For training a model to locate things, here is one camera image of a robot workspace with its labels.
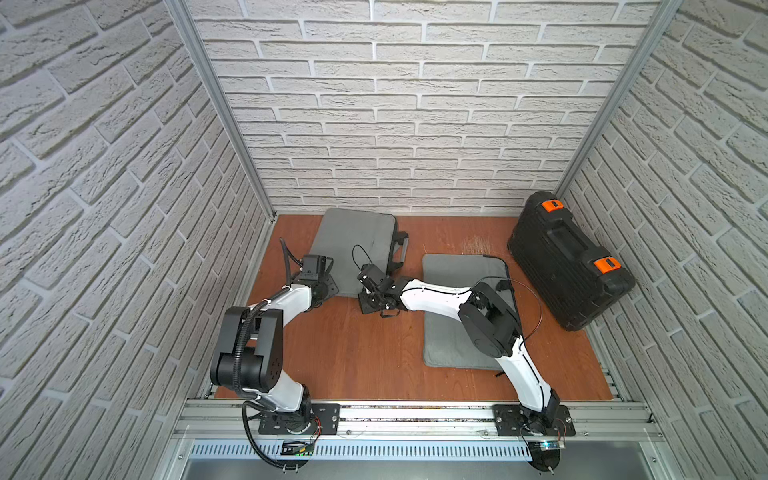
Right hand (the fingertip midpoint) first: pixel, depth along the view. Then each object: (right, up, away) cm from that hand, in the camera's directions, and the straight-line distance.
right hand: (367, 300), depth 95 cm
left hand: (-11, +6, 0) cm, 13 cm away
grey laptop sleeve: (+24, -11, -12) cm, 29 cm away
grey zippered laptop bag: (-7, +20, +15) cm, 26 cm away
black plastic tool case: (+58, +9, -15) cm, 60 cm away
